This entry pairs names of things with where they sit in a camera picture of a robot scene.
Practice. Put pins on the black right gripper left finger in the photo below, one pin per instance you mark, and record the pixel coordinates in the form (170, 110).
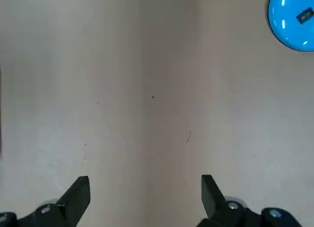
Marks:
(73, 200)

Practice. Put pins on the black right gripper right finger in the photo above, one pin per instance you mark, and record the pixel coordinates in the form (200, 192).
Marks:
(216, 207)

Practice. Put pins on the blue desk lamp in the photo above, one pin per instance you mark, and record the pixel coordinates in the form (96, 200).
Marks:
(292, 21)

